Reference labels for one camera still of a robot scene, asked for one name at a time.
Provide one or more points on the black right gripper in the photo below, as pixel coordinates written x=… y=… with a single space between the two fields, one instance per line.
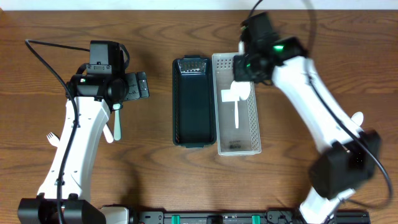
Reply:
x=244 y=72

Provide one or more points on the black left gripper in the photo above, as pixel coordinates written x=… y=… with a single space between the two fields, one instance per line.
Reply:
x=137 y=86

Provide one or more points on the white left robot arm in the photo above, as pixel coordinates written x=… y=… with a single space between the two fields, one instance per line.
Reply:
x=64 y=196

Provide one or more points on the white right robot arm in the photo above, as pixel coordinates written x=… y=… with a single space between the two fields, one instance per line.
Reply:
x=348 y=154

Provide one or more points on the mint green plastic utensil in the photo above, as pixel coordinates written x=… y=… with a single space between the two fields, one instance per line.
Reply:
x=117 y=122

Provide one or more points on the white label sticker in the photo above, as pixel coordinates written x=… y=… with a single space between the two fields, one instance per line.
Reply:
x=229 y=96

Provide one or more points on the dark green plastic tray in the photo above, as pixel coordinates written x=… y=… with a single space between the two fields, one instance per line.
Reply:
x=194 y=120

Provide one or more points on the clear perforated plastic basket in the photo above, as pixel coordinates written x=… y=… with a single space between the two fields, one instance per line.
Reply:
x=244 y=141

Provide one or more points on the white plastic fork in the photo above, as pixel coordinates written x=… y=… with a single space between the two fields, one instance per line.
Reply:
x=53 y=139

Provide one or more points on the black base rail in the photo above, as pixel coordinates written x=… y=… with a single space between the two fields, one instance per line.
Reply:
x=268 y=217

